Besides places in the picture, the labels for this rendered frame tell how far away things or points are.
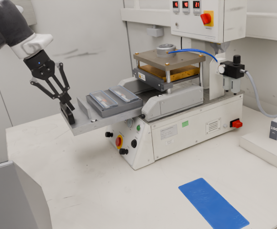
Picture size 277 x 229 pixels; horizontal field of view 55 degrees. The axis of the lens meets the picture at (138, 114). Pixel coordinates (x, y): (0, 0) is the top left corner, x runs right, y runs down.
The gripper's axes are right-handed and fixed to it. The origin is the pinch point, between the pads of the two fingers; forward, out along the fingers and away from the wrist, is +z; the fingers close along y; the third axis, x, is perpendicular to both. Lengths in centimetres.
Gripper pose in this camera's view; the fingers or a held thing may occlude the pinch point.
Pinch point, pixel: (67, 101)
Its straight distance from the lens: 100.7
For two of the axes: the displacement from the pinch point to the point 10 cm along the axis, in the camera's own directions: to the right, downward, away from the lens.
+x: 4.5, 3.5, -8.3
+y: -7.9, 5.8, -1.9
